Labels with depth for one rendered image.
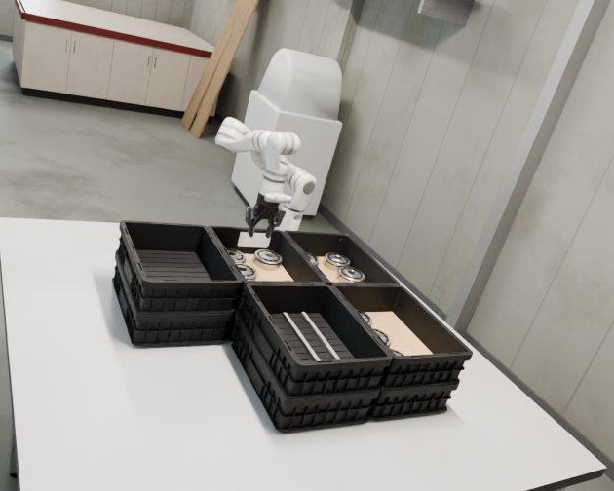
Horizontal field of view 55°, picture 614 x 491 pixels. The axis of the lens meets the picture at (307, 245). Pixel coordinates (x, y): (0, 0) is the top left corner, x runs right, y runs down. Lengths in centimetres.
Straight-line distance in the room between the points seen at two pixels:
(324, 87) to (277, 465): 363
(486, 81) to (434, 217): 95
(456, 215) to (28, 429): 308
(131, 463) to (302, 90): 364
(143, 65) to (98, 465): 599
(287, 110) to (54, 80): 314
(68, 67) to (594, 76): 524
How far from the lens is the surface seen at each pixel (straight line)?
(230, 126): 207
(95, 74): 704
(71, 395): 163
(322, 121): 474
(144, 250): 206
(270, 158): 183
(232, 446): 155
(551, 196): 354
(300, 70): 468
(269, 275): 207
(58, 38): 693
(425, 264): 420
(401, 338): 195
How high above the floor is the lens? 175
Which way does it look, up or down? 23 degrees down
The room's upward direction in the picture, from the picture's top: 16 degrees clockwise
